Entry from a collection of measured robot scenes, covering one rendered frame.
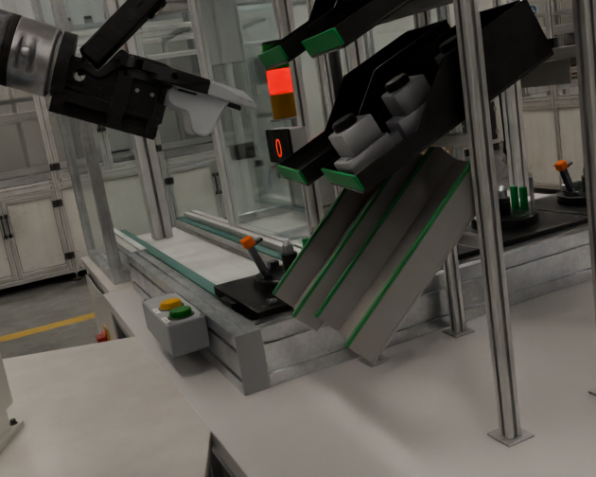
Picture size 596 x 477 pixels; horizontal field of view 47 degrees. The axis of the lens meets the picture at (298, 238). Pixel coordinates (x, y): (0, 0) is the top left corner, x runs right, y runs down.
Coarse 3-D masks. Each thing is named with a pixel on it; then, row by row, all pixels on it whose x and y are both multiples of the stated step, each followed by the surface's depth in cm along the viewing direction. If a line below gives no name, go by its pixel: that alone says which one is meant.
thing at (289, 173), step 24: (432, 24) 95; (384, 48) 104; (408, 48) 92; (360, 72) 103; (384, 72) 91; (360, 96) 104; (336, 120) 104; (312, 144) 103; (288, 168) 96; (312, 168) 91
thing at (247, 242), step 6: (240, 240) 124; (246, 240) 123; (252, 240) 123; (258, 240) 124; (246, 246) 123; (252, 246) 124; (252, 252) 124; (258, 258) 125; (258, 264) 125; (264, 264) 125; (264, 270) 125
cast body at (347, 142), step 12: (348, 120) 80; (360, 120) 80; (372, 120) 80; (336, 132) 81; (348, 132) 79; (360, 132) 80; (372, 132) 80; (384, 132) 81; (396, 132) 83; (336, 144) 82; (348, 144) 79; (360, 144) 80; (372, 144) 80; (384, 144) 81; (348, 156) 82; (360, 156) 80; (372, 156) 80; (348, 168) 80; (360, 168) 80
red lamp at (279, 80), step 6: (270, 72) 141; (276, 72) 140; (282, 72) 140; (288, 72) 141; (270, 78) 141; (276, 78) 140; (282, 78) 140; (288, 78) 141; (270, 84) 142; (276, 84) 141; (282, 84) 141; (288, 84) 141; (270, 90) 142; (276, 90) 141; (282, 90) 141; (288, 90) 141
